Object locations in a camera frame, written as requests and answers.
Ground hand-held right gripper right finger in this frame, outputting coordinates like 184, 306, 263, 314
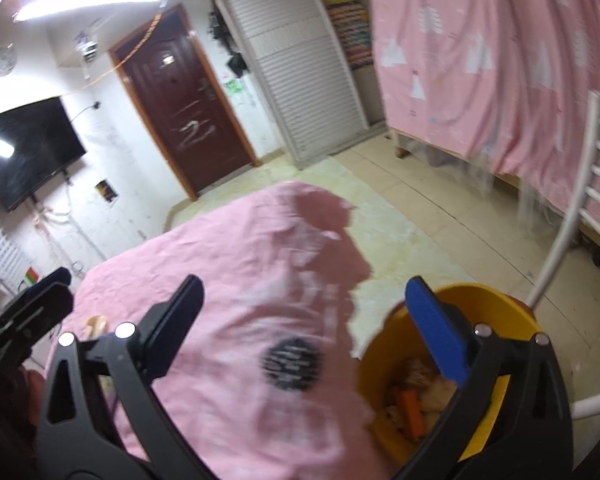
391, 276, 575, 480

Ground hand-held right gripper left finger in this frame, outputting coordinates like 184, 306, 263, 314
35, 274, 206, 480

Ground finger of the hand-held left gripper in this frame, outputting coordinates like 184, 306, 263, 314
0, 267, 75, 346

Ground yellow plastic bucket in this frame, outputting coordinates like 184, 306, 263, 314
357, 282, 541, 466

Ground orange cardboard box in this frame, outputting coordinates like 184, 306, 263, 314
397, 390, 428, 438

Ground small yellow toy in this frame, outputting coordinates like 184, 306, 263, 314
82, 315, 109, 342

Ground pink tablecloth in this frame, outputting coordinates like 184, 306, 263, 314
42, 181, 398, 480

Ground white metal chair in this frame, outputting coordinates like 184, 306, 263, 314
527, 91, 600, 418

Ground brown door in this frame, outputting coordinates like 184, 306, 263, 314
110, 2, 258, 202

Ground hanging black bags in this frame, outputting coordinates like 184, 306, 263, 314
207, 0, 248, 78

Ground white louvered wardrobe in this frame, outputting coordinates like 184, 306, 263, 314
205, 0, 372, 168

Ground ceiling light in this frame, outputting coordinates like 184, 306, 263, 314
14, 0, 169, 23

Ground colourful chart poster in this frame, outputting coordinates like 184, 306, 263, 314
325, 0, 374, 68

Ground white wall cables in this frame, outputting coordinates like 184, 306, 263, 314
32, 180, 106, 281

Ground small wall picture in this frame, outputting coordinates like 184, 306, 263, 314
95, 179, 119, 204

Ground black wall television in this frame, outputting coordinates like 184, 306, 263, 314
0, 96, 88, 213

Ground round wall clock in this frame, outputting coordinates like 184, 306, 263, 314
0, 44, 18, 77

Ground white wall device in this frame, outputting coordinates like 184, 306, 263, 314
75, 35, 101, 63

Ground orange string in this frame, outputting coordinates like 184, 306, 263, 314
12, 5, 167, 107

